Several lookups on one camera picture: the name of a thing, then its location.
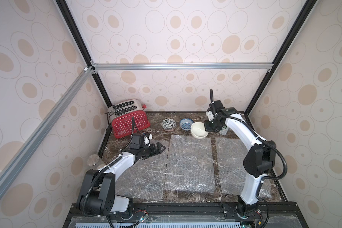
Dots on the left diagonal aluminium rail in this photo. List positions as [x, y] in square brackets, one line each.
[18, 162]

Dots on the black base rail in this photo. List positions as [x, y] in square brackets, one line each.
[194, 215]

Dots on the black right frame post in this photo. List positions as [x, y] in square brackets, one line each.
[296, 27]

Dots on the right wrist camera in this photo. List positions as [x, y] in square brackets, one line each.
[218, 105]

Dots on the bubble wrap sheet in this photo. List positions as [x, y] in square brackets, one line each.
[190, 165]
[230, 156]
[145, 180]

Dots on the horizontal aluminium rail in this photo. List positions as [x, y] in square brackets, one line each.
[184, 66]

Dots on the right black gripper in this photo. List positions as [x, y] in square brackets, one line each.
[209, 125]

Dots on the cream white bowl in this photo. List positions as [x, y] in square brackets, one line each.
[198, 130]

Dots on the black frame post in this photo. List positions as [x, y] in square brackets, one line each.
[71, 24]
[296, 27]

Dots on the red silver toaster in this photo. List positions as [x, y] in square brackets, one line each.
[126, 117]

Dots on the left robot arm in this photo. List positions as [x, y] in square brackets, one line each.
[97, 195]

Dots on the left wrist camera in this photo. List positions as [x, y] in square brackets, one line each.
[147, 138]

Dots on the black white patterned bowl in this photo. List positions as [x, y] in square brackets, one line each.
[168, 124]

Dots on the black left frame post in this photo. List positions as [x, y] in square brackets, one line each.
[71, 24]

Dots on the blue white patterned bowl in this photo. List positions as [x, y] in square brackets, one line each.
[185, 124]

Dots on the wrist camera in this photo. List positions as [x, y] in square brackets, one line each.
[218, 105]
[147, 138]

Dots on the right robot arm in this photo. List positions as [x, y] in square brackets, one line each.
[258, 162]

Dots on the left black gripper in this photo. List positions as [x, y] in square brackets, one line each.
[154, 151]

